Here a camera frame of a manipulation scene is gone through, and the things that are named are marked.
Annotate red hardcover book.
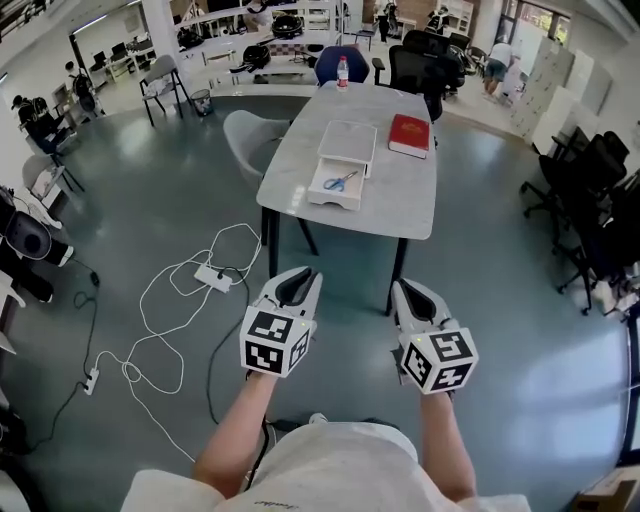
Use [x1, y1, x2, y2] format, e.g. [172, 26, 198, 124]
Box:
[387, 113, 432, 161]

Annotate grey table with black legs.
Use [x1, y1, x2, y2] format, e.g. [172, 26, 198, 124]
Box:
[255, 79, 439, 317]

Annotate long white cable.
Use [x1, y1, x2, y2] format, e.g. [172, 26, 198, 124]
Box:
[92, 222, 264, 464]

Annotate person's left forearm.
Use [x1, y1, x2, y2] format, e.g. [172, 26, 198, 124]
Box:
[192, 370, 281, 501]

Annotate black mesh office chair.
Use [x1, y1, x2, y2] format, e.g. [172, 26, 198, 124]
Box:
[371, 29, 467, 123]

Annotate person's right forearm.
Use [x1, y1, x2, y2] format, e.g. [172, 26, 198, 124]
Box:
[417, 390, 479, 502]

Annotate large white power strip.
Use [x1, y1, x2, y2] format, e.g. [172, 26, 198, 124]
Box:
[193, 263, 234, 294]

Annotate white storage cabinets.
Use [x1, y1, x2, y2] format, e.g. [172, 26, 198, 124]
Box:
[508, 35, 615, 147]

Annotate row of black office chairs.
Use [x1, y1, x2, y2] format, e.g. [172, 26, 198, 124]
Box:
[518, 125, 640, 317]

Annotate blue-handled scissors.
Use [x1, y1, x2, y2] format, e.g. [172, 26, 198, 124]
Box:
[322, 170, 360, 193]

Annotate grey chair with white cloth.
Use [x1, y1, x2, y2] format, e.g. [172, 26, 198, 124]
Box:
[21, 153, 86, 202]

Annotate white drawer box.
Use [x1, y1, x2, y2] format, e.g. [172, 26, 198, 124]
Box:
[306, 119, 379, 212]

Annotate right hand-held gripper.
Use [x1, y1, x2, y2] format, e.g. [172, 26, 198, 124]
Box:
[390, 278, 480, 397]

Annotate person's light grey clothing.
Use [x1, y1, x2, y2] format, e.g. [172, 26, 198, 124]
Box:
[118, 418, 532, 512]

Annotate light grey shell chair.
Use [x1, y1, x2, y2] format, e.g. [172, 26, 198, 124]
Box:
[222, 109, 295, 191]

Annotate grey chair with black legs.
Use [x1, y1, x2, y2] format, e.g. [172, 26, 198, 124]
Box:
[139, 54, 192, 127]

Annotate long white workbench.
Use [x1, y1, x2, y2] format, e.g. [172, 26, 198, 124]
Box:
[197, 33, 341, 91]

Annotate brown cardboard box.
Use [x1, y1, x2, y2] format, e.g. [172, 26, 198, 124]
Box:
[573, 466, 640, 512]

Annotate black helmet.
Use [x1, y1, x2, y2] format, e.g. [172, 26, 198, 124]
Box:
[241, 43, 274, 70]
[271, 13, 304, 40]

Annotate blue upholstered chair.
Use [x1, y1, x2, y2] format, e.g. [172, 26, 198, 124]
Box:
[314, 45, 372, 89]

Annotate black floor cable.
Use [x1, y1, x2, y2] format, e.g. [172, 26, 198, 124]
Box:
[19, 257, 101, 451]

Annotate black and white robot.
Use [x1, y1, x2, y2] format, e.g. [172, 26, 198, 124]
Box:
[0, 183, 76, 305]

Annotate black mesh waste bin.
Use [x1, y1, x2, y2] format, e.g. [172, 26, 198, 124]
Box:
[190, 88, 214, 118]

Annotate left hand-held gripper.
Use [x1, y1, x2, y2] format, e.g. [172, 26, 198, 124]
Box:
[240, 266, 324, 380]

